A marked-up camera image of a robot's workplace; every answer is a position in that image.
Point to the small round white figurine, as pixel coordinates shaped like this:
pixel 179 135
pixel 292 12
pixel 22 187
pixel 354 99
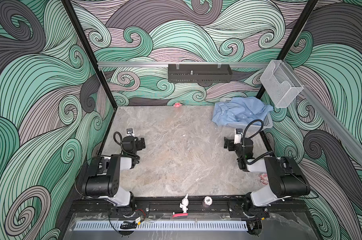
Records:
pixel 208 201

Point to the aluminium rail wall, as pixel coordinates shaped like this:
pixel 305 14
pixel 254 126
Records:
pixel 141 64
pixel 339 105

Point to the clear plastic wall bin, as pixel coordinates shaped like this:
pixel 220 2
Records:
pixel 281 83

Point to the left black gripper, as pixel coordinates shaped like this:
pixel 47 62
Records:
pixel 140 143

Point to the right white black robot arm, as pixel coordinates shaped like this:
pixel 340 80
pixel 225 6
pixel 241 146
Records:
pixel 285 177

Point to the aluminium rail back wall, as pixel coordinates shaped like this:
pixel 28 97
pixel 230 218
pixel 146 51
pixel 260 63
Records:
pixel 141 64

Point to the aluminium rail right wall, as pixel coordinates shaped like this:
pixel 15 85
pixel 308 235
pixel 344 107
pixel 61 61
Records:
pixel 339 105

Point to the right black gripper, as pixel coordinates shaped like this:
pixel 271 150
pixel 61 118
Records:
pixel 227 144

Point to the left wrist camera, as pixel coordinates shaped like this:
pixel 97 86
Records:
pixel 130 132

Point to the light blue long sleeve shirt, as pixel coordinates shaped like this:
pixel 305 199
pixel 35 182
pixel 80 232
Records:
pixel 240 111

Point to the white rabbit figurine pink base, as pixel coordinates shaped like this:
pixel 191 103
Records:
pixel 184 205

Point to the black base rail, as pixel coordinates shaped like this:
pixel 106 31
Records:
pixel 153 207

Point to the white slotted cable duct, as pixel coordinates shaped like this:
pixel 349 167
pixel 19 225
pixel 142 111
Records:
pixel 164 226

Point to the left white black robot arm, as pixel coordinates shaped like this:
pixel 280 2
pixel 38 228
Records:
pixel 102 180

